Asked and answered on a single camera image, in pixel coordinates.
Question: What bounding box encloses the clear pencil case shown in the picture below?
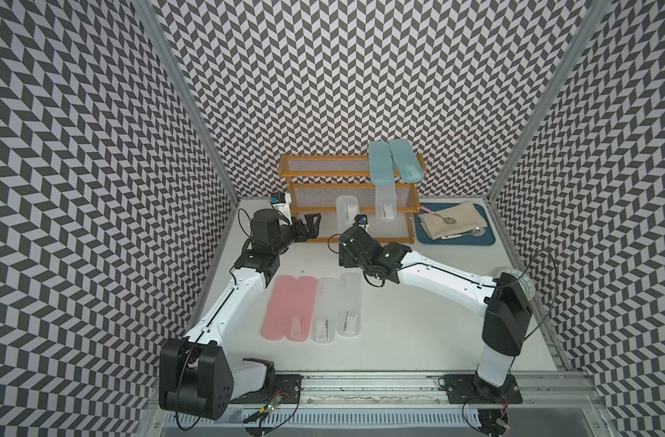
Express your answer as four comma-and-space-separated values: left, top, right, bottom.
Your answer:
338, 273, 363, 338
374, 184, 397, 220
336, 195, 360, 233
312, 278, 341, 344

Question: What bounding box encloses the pink pencil case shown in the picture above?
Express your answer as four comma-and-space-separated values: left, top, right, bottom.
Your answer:
286, 276, 319, 342
261, 275, 298, 342

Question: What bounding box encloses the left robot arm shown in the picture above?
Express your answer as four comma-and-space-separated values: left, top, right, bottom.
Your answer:
158, 209, 321, 420

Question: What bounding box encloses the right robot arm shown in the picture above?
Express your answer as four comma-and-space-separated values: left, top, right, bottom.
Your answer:
339, 225, 533, 404

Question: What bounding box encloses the wooden three-tier shelf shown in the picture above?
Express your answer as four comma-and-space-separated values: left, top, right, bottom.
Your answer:
279, 155, 421, 244

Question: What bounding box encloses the dark teal tray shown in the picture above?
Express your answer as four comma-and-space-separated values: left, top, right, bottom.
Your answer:
412, 202, 496, 246

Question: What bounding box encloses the beige folded cloth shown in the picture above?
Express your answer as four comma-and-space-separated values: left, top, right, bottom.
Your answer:
418, 202, 488, 240

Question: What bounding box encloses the metal spoon on tray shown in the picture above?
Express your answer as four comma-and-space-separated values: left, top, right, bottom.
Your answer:
442, 228, 487, 240

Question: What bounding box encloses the yellow patterned bowl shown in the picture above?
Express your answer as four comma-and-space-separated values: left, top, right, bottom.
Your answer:
496, 268, 536, 302

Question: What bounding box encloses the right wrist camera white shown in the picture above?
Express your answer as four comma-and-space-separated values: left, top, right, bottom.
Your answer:
353, 214, 370, 231

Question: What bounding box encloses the metal spoon pink handle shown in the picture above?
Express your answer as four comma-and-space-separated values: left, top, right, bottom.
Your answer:
420, 206, 456, 225

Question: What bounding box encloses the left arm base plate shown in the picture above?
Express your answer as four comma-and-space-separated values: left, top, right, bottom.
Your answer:
230, 373, 303, 406

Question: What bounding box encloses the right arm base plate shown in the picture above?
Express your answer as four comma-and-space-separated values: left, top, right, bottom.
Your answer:
441, 373, 523, 405

